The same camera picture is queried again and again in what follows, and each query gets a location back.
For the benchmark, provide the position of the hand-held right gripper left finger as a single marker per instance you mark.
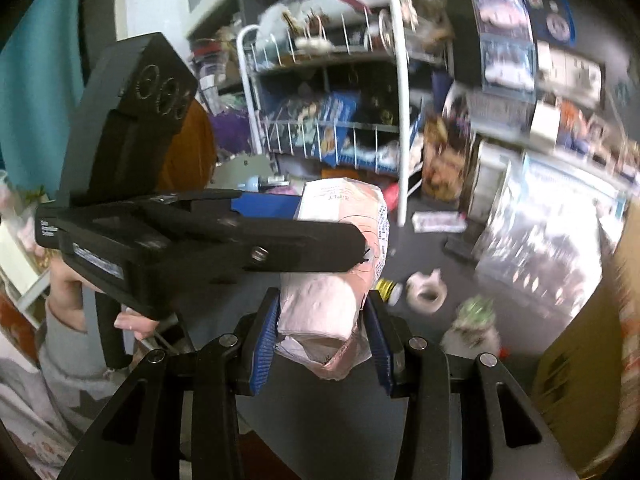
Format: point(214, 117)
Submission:
point(262, 345)

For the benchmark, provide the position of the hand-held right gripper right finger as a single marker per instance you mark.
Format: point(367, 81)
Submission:
point(380, 350)

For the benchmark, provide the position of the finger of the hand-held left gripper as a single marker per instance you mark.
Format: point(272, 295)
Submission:
point(265, 206)
point(280, 245)

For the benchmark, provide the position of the pink tissue pack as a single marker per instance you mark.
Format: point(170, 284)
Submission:
point(320, 305)

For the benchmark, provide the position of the green salad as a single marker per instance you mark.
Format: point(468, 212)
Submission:
point(475, 312)

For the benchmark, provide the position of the person's left forearm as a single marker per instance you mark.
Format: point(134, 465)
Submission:
point(75, 355)

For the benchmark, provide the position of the person's left hand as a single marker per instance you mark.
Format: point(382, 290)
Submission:
point(67, 295)

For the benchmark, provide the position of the grey board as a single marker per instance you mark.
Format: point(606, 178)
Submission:
point(242, 170)

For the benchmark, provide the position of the white tape roll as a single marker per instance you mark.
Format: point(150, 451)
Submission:
point(415, 301)

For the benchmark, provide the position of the purple cloth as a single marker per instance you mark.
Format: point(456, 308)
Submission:
point(227, 132)

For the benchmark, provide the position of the teal curtain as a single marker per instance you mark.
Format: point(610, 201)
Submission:
point(40, 85)

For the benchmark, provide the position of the blue snack box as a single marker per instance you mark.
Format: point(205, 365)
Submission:
point(340, 110)

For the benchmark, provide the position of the pink bottle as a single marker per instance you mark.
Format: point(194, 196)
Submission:
point(393, 195)

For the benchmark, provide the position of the black rectangular case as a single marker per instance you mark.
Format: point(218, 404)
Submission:
point(457, 249)

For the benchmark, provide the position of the white purple packet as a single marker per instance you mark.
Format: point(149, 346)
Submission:
point(440, 221)

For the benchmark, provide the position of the brown snack bag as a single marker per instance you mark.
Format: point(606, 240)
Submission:
point(442, 160)

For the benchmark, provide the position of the clear shiny plastic bag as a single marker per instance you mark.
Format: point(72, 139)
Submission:
point(540, 240)

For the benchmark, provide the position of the cardboard box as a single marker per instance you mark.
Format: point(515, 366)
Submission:
point(575, 385)

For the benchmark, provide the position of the white drawer box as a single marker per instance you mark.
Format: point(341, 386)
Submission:
point(487, 180)

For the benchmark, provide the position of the grey patterned clothing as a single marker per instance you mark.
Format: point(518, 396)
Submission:
point(30, 410)

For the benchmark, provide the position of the white desk shelf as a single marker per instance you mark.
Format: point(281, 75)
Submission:
point(575, 170)

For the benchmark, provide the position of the small white box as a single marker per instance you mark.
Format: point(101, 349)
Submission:
point(545, 122)

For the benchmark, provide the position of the holographic photo card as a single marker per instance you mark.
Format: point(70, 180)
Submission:
point(507, 62)
point(500, 12)

